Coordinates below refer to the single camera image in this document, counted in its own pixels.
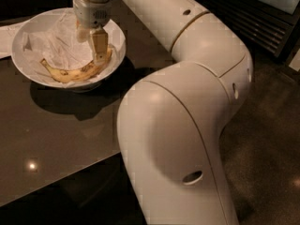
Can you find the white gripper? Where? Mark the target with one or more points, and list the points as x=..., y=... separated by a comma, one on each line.
x=90, y=13

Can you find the yellow spotted banana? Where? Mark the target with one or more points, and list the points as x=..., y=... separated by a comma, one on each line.
x=77, y=75

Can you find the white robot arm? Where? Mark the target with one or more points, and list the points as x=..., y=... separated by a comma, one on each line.
x=169, y=122

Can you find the white paper liner in bowl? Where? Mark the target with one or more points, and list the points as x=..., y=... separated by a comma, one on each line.
x=56, y=44

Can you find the white ceramic bowl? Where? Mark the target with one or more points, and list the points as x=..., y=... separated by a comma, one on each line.
x=34, y=32

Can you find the white paper sheet on table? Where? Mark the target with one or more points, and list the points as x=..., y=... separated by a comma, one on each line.
x=7, y=34

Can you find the dark glass-door refrigerator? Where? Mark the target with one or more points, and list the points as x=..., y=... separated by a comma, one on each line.
x=272, y=24

